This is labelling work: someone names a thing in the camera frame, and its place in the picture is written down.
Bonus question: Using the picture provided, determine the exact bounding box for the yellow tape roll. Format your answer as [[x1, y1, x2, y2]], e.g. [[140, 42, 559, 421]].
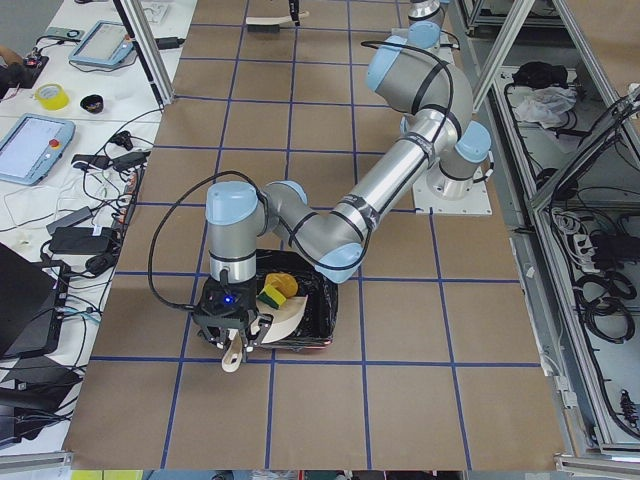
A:
[[35, 83, 69, 111]]

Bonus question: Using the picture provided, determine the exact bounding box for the teach pendant tablet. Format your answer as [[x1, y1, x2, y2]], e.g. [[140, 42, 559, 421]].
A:
[[68, 20, 134, 70], [1, 113, 76, 186]]

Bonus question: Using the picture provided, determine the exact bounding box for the beige hand brush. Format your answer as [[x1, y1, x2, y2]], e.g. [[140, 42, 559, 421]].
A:
[[245, 12, 306, 33]]

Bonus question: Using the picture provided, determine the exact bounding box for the black corrugated cable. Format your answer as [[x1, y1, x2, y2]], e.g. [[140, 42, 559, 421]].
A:
[[148, 170, 261, 311]]

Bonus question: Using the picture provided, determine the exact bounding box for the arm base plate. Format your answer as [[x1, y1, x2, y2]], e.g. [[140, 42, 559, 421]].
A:
[[412, 167, 493, 217]]

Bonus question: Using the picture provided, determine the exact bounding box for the pink bin with black bag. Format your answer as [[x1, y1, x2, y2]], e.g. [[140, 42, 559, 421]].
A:
[[253, 249, 338, 350]]

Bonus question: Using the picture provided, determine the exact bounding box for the crumpled white cloth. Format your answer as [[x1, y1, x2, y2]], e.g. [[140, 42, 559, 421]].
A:
[[514, 86, 578, 128]]

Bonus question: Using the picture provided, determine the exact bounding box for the upper teach pendant tablet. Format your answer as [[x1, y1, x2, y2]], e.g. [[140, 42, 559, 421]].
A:
[[68, 20, 134, 70]]

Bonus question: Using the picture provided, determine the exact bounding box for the green yellow sponge piece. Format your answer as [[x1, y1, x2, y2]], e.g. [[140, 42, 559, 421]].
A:
[[257, 284, 287, 309]]

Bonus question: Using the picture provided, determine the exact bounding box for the small black bowl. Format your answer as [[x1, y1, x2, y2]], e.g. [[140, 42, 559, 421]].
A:
[[80, 94, 104, 114]]

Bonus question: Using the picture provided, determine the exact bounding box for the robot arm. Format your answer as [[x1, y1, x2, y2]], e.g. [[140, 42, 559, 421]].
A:
[[192, 1, 491, 353]]

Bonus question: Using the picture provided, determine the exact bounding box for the lower teach pendant tablet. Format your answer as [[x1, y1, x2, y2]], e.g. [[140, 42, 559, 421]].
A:
[[1, 113, 76, 186]]

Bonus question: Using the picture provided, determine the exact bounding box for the black power brick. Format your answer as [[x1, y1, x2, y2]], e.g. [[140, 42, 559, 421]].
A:
[[49, 227, 117, 255]]

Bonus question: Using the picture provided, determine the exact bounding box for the yellow potato-like lump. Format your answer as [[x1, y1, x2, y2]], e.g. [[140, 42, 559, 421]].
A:
[[265, 272, 299, 298]]

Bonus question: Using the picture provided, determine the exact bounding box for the black laptop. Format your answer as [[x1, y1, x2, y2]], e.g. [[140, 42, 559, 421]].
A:
[[1, 245, 70, 360]]

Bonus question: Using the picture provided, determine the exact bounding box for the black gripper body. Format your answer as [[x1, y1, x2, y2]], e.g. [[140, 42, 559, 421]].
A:
[[192, 272, 258, 345]]

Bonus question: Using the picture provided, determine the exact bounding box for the beige plastic dustpan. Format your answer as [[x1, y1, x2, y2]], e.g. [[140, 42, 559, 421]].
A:
[[221, 296, 308, 373]]

